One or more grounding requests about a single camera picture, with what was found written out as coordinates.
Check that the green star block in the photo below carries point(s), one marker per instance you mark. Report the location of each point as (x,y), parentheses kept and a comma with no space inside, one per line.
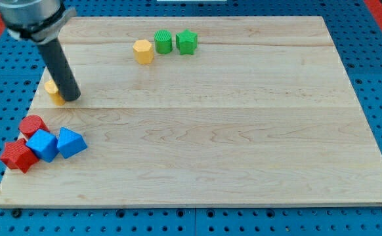
(186,42)

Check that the yellow heart block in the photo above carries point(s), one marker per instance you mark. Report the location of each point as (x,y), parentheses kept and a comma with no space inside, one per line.
(53,92)

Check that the yellow hexagon block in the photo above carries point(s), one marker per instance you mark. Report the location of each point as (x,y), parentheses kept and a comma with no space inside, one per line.
(143,51)

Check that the red star block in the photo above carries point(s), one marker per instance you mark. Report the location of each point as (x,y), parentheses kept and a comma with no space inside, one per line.
(17,155)

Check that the blue triangle block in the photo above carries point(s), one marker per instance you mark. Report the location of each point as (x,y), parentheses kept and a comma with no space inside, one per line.
(70,143)

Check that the red cylinder block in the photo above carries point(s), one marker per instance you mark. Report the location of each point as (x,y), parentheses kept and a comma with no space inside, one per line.
(31,124)

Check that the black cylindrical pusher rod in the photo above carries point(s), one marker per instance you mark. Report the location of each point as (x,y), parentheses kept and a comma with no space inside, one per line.
(59,69)

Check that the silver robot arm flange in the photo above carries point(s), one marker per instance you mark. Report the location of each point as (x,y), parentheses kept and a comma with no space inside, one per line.
(39,21)

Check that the wooden board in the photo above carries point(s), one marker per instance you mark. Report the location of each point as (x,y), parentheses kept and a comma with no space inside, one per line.
(263,114)

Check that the green cylinder block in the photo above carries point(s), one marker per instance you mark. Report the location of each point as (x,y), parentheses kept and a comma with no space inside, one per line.
(163,41)

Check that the blue cube block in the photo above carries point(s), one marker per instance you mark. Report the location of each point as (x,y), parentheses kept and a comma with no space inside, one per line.
(44,145)

